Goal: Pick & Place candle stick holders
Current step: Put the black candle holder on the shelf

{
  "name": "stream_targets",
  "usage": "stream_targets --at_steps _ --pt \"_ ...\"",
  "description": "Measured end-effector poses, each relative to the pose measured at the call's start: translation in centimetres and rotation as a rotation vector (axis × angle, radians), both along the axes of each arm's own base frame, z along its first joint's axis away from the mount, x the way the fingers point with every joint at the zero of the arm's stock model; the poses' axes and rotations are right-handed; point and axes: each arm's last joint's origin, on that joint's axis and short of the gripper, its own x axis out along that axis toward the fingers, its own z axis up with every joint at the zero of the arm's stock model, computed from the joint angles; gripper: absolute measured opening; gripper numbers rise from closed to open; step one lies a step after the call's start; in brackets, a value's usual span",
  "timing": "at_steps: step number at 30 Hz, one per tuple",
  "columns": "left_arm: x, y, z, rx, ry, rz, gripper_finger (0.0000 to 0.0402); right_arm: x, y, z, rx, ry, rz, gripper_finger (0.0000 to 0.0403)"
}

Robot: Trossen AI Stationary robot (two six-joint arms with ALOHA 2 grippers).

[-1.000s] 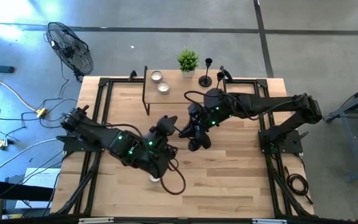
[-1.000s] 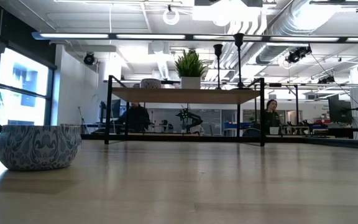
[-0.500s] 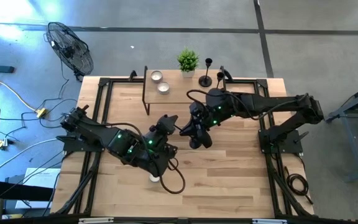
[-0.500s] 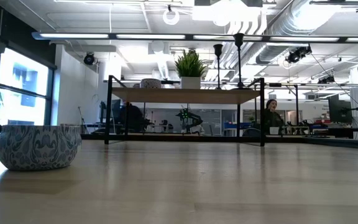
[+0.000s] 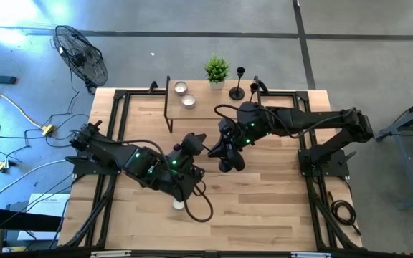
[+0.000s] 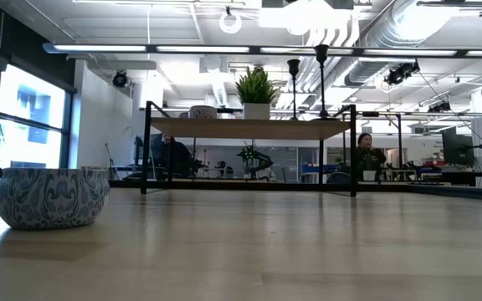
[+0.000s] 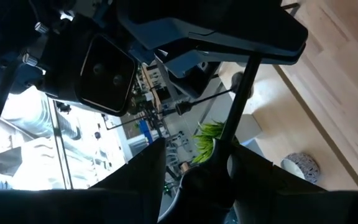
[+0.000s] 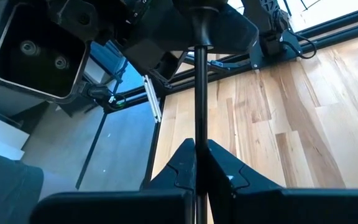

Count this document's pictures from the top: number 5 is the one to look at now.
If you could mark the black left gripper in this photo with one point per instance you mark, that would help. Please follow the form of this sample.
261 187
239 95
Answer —
192 150

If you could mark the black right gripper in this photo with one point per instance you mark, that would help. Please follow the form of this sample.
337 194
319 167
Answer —
235 136

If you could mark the white brown-marked candle tin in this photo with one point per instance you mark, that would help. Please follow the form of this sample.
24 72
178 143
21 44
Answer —
188 101

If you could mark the blue patterned candle tin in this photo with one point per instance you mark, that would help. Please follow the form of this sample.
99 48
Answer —
178 205

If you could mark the purple floral candle tin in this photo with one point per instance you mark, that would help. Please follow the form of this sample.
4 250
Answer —
180 87

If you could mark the black metal candlestick holder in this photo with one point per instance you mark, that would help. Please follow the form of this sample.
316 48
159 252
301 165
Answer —
237 94
254 87

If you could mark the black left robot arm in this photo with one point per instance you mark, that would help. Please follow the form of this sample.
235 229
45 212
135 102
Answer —
120 154

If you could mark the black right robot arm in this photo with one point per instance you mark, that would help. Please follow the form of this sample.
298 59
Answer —
317 120

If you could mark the wooden riser shelf black legs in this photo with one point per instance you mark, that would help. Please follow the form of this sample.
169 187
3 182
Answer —
206 107

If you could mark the green plant in white pot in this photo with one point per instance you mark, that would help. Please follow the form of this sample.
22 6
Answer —
216 70

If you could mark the black floor fan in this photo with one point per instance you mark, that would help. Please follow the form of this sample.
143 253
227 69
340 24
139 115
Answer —
81 57

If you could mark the yellow power connector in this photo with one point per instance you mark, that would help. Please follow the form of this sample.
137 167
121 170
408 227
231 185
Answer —
47 129

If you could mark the white paper box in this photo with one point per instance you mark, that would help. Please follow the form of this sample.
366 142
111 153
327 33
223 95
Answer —
45 215

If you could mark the black bench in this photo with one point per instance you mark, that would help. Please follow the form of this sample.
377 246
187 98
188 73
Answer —
23 219

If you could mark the black aluminium table frame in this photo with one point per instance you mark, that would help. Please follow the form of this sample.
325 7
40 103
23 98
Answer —
138 94

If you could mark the white bracket plate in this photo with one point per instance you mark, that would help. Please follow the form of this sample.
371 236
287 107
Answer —
310 255
110 254

